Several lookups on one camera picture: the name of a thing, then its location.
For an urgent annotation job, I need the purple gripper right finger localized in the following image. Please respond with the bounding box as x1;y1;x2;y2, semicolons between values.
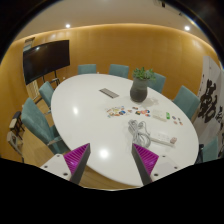
132;143;159;185

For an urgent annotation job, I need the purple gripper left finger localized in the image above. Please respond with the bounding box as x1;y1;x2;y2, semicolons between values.
64;143;90;184

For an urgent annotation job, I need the pink charger plug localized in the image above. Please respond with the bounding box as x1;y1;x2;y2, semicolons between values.
170;137;177;144

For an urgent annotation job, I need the white power strip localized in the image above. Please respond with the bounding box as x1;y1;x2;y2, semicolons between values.
150;132;175;146

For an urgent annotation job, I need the white box with green item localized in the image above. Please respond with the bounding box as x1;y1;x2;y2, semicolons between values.
152;110;170;121

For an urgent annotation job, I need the colourful stickers pile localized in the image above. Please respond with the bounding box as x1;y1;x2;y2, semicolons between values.
106;106;151;118

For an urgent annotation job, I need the white oval conference table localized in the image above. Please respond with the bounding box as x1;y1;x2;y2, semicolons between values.
51;74;199;186

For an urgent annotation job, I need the teal chair near left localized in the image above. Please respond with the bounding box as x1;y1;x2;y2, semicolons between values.
21;98;69;154

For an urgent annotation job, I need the small side stool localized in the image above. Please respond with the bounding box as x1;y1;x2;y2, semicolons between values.
7;111;25;159

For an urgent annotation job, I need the teal chair near right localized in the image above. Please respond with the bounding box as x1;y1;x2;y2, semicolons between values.
196;137;218;163

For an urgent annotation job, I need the dark grey plant vase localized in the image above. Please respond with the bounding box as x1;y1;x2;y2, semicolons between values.
130;78;148;103

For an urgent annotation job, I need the calligraphy banner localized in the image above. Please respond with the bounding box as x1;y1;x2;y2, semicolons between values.
193;56;224;150

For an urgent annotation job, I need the teal chair left middle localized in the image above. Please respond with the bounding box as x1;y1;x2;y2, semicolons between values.
39;82;54;107

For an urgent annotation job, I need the teal chair behind plant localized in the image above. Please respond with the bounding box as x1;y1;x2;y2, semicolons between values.
148;73;166;93

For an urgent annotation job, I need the green potted plant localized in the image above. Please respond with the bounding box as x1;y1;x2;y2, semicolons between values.
133;67;155;80

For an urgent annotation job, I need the teal chair far left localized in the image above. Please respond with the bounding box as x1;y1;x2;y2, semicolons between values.
78;64;96;74

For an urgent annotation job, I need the teal chair far middle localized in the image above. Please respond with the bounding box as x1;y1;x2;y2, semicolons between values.
109;64;129;78

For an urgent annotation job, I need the white coiled cable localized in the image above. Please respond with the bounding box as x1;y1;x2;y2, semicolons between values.
127;119;152;149

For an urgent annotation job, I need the grey table cable hatch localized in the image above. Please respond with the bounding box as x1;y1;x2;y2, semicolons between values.
99;88;119;98

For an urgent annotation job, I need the black wall television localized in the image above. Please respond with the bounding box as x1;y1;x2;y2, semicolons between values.
23;40;70;84

